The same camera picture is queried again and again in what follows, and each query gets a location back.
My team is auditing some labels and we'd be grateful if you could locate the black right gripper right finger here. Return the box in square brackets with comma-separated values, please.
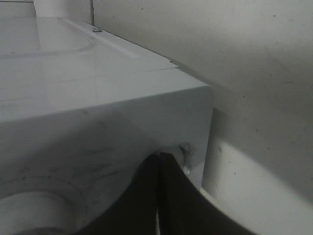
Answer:
[159, 152, 252, 235]

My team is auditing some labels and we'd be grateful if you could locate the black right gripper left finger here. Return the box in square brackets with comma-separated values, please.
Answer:
[76, 155, 159, 235]

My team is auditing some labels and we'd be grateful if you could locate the lower white timer knob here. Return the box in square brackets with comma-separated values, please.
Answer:
[0, 191, 87, 235]

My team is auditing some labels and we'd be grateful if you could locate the white microwave oven body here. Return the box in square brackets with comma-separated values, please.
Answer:
[0, 17, 213, 226]

